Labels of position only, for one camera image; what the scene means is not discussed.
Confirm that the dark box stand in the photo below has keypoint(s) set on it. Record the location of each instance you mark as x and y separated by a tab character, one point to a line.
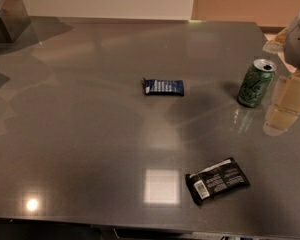
14	20

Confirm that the green soda can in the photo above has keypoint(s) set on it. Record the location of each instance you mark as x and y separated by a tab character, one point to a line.
256	82

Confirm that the blue snack bar wrapper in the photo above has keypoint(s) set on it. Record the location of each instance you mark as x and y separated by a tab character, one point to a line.
163	87

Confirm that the black rxbar chocolate wrapper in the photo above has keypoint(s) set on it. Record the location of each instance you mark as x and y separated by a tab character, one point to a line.
217	179

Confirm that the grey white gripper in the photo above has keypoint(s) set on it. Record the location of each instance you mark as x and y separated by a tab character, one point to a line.
299	45

